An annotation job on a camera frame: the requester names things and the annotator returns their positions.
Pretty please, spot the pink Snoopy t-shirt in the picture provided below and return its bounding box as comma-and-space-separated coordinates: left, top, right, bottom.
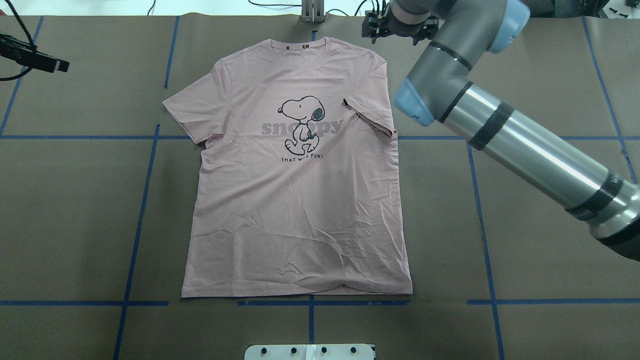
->
162, 37, 413, 298

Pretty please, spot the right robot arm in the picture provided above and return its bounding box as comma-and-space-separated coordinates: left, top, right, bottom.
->
386, 0, 640, 261

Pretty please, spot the aluminium frame post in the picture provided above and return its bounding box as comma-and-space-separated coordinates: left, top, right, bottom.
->
300, 0, 326, 24

